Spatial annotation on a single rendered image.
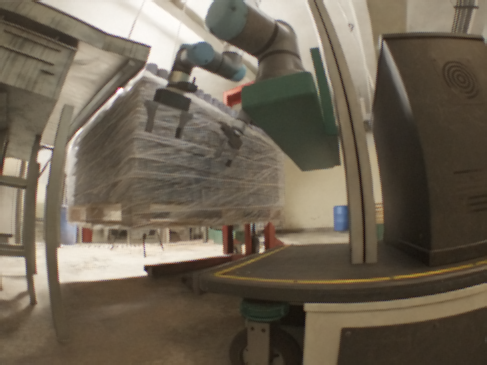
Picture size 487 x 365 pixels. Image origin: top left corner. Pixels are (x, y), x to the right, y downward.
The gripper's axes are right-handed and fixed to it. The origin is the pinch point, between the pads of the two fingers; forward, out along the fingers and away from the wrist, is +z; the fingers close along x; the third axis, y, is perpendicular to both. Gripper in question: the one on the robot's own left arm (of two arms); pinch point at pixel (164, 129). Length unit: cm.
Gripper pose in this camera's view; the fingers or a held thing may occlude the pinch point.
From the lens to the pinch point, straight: 79.6
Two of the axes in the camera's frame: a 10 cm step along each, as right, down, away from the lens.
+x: -5.4, -0.2, -8.4
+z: -2.5, 9.6, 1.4
